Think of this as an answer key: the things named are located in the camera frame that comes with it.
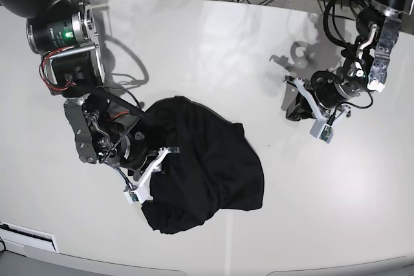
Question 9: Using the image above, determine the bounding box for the white box at table edge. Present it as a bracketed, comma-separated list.
[1, 221, 60, 253]

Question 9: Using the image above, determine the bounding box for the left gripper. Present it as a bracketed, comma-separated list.
[285, 70, 356, 121]

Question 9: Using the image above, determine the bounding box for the black t-shirt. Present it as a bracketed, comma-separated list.
[139, 96, 265, 234]

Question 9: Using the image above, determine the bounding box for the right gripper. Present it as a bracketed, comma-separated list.
[106, 123, 162, 179]

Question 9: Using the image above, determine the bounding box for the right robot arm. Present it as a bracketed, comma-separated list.
[1, 0, 157, 181]

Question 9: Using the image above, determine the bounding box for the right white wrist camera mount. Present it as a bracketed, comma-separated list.
[124, 147, 180, 204]

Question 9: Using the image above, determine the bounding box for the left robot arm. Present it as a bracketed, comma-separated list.
[286, 0, 413, 122]

